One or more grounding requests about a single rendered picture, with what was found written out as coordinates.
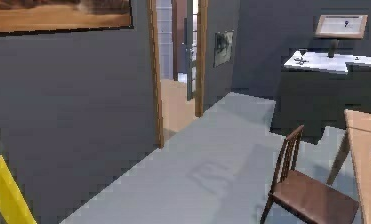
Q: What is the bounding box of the large brown framed wall picture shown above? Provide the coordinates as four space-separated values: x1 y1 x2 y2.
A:
0 0 134 34

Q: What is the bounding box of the small grey framed wall picture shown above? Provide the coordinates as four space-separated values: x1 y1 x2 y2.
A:
213 30 235 69

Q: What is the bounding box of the dark brown wooden chair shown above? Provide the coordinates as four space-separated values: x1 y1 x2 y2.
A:
259 124 361 224

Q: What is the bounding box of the yellow and grey pole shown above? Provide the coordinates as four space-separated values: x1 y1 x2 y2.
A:
0 129 38 224

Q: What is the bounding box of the dark cabinet with white top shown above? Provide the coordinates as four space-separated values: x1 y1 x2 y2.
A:
271 49 371 145

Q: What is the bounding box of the grey room door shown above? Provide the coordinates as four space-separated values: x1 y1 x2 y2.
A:
184 0 198 102

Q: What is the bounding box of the wooden framed tilted mirror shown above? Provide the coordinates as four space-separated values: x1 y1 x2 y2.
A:
314 14 369 58

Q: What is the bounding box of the light wooden table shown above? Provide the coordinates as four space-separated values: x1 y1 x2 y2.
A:
326 108 371 224

